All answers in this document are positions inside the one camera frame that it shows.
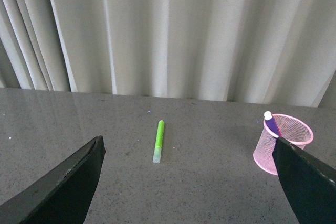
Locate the purple pen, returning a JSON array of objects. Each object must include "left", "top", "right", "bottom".
[{"left": 264, "top": 111, "right": 282, "bottom": 136}]

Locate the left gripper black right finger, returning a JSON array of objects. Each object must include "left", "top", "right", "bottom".
[{"left": 272, "top": 137, "right": 335, "bottom": 223}]

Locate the white curtain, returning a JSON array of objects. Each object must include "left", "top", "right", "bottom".
[{"left": 1, "top": 0, "right": 335, "bottom": 108}]

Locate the pink mesh cup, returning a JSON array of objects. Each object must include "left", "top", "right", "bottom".
[{"left": 253, "top": 113, "right": 314, "bottom": 175}]

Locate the green pen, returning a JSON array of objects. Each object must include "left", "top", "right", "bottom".
[{"left": 152, "top": 120, "right": 165, "bottom": 164}]

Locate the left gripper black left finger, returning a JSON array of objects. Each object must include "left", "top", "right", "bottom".
[{"left": 1, "top": 136, "right": 106, "bottom": 223}]

